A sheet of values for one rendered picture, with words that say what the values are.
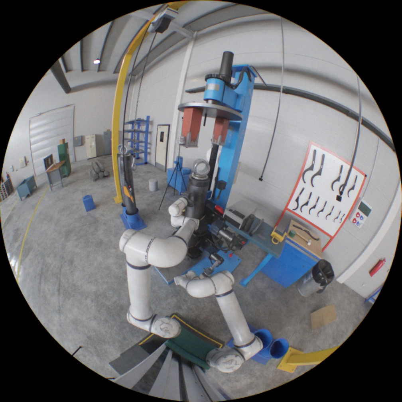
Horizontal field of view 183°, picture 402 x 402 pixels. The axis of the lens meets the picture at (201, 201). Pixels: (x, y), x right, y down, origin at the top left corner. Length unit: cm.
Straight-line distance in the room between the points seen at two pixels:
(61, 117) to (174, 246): 1178
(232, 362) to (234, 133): 193
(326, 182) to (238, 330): 272
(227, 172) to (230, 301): 128
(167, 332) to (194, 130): 138
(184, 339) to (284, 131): 338
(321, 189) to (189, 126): 262
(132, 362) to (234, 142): 215
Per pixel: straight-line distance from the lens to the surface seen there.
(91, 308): 228
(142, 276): 60
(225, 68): 141
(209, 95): 117
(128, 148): 214
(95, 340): 225
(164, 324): 91
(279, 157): 289
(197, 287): 76
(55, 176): 649
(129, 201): 241
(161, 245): 49
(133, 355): 114
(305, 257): 214
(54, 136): 1196
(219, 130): 128
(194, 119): 101
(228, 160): 148
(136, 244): 51
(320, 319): 282
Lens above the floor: 190
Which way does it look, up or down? 31 degrees down
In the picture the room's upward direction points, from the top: 10 degrees clockwise
